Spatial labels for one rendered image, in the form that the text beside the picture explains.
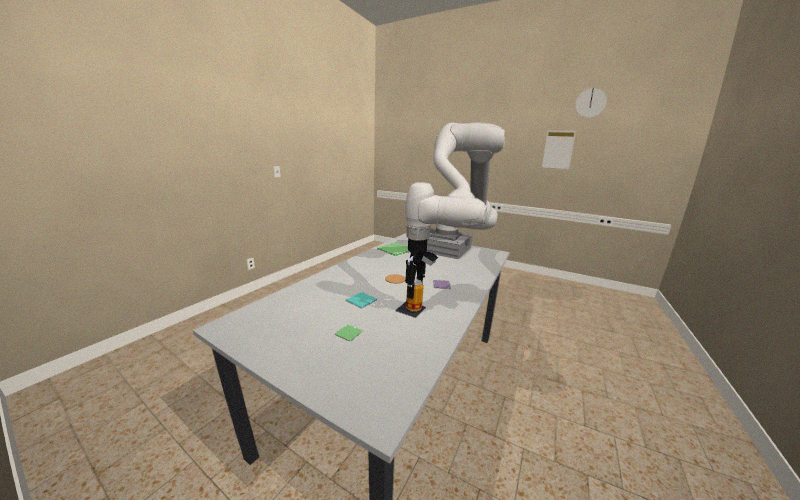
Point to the tan round disc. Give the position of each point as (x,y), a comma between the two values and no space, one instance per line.
(395,278)

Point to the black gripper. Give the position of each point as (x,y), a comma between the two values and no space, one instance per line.
(415,248)

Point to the teal flat square tile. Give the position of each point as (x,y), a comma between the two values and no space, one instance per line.
(361,300)

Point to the yellow drink can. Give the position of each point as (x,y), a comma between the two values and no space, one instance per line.
(415,304)

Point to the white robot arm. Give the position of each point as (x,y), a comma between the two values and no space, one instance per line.
(462,207)

